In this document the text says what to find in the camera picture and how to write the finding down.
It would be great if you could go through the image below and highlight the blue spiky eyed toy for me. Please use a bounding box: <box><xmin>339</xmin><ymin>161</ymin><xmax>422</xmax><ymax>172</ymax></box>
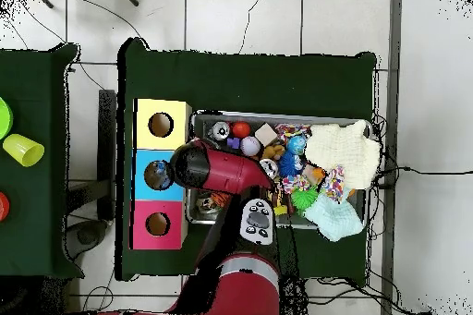
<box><xmin>277</xmin><ymin>150</ymin><xmax>306</xmax><ymax>179</ymax></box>

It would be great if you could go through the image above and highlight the clear packet with blue label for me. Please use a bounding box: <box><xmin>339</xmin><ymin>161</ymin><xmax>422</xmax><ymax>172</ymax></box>
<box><xmin>152</xmin><ymin>161</ymin><xmax>173</xmax><ymax>188</ymax></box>

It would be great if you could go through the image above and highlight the colourful paper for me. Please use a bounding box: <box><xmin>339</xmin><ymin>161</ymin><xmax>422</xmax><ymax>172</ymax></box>
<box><xmin>320</xmin><ymin>164</ymin><xmax>346</xmax><ymax>203</ymax></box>

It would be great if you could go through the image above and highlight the cream waffle cloth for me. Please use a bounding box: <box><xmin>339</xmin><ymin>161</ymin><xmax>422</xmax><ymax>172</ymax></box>
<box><xmin>304</xmin><ymin>119</ymin><xmax>382</xmax><ymax>190</ymax></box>

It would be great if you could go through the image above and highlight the mint green cloth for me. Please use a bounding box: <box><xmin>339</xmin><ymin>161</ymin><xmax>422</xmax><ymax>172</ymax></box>
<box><xmin>303</xmin><ymin>192</ymin><xmax>365</xmax><ymax>243</ymax></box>

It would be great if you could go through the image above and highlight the wooden box with three holes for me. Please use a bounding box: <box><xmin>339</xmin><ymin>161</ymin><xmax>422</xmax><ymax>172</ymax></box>
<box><xmin>130</xmin><ymin>98</ymin><xmax>193</xmax><ymax>251</ymax></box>

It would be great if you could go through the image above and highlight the shallow mesh bin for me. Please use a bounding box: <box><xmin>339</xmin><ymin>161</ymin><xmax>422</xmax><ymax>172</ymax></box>
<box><xmin>186</xmin><ymin>109</ymin><xmax>371</xmax><ymax>233</ymax></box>

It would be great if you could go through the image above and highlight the white baseball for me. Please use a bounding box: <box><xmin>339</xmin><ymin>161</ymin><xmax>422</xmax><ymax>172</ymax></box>
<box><xmin>240</xmin><ymin>136</ymin><xmax>262</xmax><ymax>157</ymax></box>

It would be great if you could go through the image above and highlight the red orange ball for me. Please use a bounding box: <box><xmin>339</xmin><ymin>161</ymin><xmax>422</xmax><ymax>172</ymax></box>
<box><xmin>231</xmin><ymin>121</ymin><xmax>252</xmax><ymax>139</ymax></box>

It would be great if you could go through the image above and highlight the red black drink can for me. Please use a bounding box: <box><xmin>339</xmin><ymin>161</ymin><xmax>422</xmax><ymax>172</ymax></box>
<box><xmin>211</xmin><ymin>121</ymin><xmax>231</xmax><ymax>141</ymax></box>

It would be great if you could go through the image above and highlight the crushed silver can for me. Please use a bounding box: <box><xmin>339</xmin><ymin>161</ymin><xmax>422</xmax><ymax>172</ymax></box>
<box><xmin>259</xmin><ymin>158</ymin><xmax>279</xmax><ymax>179</ymax></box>

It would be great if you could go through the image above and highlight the plain wooden cube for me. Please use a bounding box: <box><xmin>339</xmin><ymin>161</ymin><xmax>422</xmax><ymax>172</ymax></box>
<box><xmin>254</xmin><ymin>122</ymin><xmax>279</xmax><ymax>147</ymax></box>

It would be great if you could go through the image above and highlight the blue globe ball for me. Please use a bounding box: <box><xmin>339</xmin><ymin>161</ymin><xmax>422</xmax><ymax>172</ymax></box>
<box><xmin>286</xmin><ymin>134</ymin><xmax>308</xmax><ymax>156</ymax></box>

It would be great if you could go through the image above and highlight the dark green table cloth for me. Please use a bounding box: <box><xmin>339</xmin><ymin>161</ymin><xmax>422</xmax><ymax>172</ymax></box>
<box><xmin>115</xmin><ymin>36</ymin><xmax>379</xmax><ymax>283</ymax></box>
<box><xmin>0</xmin><ymin>42</ymin><xmax>85</xmax><ymax>280</ymax></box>

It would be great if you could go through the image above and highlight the black upright panel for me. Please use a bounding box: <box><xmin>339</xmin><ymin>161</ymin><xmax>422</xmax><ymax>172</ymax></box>
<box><xmin>97</xmin><ymin>89</ymin><xmax>118</xmax><ymax>221</ymax></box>

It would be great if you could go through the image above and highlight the yellow green plastic cup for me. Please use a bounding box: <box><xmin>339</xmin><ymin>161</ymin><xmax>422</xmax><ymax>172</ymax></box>
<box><xmin>2</xmin><ymin>133</ymin><xmax>46</xmax><ymax>167</ymax></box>

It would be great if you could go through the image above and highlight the green ball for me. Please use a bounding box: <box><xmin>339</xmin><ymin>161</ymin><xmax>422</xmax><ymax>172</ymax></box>
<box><xmin>0</xmin><ymin>96</ymin><xmax>15</xmax><ymax>141</ymax></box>

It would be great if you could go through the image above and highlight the thin black floor cable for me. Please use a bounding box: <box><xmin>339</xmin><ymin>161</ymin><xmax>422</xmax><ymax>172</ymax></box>
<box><xmin>237</xmin><ymin>0</ymin><xmax>268</xmax><ymax>55</ymax></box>

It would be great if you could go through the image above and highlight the thick black floor cable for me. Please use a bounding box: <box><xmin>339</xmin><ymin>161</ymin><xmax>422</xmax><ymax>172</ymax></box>
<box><xmin>371</xmin><ymin>164</ymin><xmax>473</xmax><ymax>188</ymax></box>

